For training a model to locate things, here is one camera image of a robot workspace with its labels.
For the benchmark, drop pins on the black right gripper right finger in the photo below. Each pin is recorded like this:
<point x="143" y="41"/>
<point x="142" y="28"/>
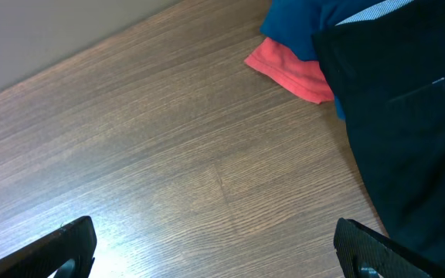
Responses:
<point x="365" y="253"/>

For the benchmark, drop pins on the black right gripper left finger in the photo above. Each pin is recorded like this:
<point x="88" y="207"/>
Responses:
<point x="65" y="252"/>

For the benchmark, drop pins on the black garment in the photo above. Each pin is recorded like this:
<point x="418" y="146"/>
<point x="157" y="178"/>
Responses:
<point x="389" y="76"/>

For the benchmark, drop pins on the blue garment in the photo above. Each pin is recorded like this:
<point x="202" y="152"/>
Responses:
<point x="293" y="22"/>

